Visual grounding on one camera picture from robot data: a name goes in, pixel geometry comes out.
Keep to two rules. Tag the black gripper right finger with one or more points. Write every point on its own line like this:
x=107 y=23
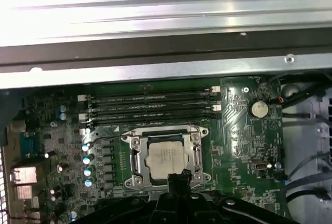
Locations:
x=223 y=213

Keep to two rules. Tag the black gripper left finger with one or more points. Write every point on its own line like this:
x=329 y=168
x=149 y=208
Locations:
x=145 y=213

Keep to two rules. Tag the metal socket cover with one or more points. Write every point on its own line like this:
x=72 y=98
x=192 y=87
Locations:
x=141 y=168

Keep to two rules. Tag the silver CPU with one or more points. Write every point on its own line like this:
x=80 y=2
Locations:
x=166 y=156

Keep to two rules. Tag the thin metal locking lever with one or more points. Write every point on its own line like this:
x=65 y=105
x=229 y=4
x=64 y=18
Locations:
x=114 y=138

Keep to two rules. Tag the CPU socket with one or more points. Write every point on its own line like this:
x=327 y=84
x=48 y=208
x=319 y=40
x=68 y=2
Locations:
x=129 y=182

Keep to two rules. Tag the green motherboard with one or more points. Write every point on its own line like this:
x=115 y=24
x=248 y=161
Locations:
x=233 y=130

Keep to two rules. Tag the black RAM slot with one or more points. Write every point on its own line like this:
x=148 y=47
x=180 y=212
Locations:
x=155 y=94
x=155 y=101
x=155 y=119
x=155 y=110

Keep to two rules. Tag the round coin battery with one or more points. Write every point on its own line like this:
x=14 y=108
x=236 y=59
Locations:
x=259 y=108

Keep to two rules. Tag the silver port block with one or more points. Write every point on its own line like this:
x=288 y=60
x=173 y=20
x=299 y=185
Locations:
x=24 y=174

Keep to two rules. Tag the blue port connector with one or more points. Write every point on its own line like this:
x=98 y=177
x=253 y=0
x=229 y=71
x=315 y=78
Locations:
x=29 y=145

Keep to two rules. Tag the black open PC case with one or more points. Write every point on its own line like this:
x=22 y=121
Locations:
x=166 y=71

